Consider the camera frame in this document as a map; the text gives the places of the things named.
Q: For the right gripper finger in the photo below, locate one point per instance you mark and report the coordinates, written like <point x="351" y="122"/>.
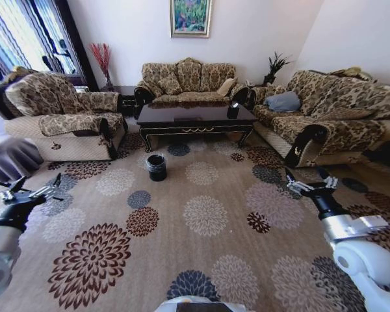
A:
<point x="331" y="182"/>
<point x="298" y="186"/>

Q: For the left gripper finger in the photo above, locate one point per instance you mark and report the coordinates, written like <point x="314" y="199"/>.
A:
<point x="45" y="191"/>
<point x="10" y="193"/>

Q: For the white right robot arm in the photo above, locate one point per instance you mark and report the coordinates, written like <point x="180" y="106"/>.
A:
<point x="364" y="256"/>

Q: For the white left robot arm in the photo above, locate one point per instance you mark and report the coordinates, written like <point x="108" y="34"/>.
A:
<point x="0" y="260"/>

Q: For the black round trash bin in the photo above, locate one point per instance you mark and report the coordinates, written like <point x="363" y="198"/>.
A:
<point x="156" y="170"/>

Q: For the purple draped cloth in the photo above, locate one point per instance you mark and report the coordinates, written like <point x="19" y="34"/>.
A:
<point x="9" y="159"/>

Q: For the long floral patterned sofa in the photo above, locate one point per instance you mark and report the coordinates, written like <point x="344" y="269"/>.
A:
<point x="338" y="110"/>

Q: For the floral patterned armchair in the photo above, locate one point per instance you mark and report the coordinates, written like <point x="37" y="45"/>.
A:
<point x="61" y="120"/>

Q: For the grey cushion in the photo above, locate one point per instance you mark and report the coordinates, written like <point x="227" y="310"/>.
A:
<point x="282" y="101"/>

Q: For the green potted plant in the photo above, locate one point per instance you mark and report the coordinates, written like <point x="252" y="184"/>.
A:
<point x="276" y="66"/>

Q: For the plain beige cushion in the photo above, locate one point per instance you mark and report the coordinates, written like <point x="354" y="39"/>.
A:
<point x="227" y="87"/>

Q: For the dark glossy coffee table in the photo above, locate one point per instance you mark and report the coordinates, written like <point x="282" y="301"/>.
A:
<point x="195" y="117"/>

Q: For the dark wooden side table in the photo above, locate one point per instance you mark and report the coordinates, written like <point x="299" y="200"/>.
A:
<point x="125" y="94"/>

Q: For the beige floral patterned rug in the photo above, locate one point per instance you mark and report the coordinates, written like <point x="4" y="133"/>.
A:
<point x="188" y="247"/>

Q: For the red dried grass vase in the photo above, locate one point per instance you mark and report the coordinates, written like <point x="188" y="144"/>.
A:
<point x="102" y="60"/>

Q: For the floral two-seat sofa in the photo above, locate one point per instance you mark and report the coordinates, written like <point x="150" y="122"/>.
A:
<point x="188" y="79"/>

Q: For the white robot front shell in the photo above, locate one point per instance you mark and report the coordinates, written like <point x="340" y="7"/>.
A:
<point x="195" y="305"/>

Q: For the striped sheer curtain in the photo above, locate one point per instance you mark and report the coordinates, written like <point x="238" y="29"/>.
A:
<point x="16" y="35"/>

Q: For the floral patterned cushion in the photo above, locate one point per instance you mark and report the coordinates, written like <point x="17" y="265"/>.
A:
<point x="167" y="84"/>

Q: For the framed floral painting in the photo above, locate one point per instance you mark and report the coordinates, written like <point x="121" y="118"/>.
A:
<point x="190" y="18"/>

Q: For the dark wooden window frame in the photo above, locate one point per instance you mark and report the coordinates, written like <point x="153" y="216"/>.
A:
<point x="78" y="48"/>

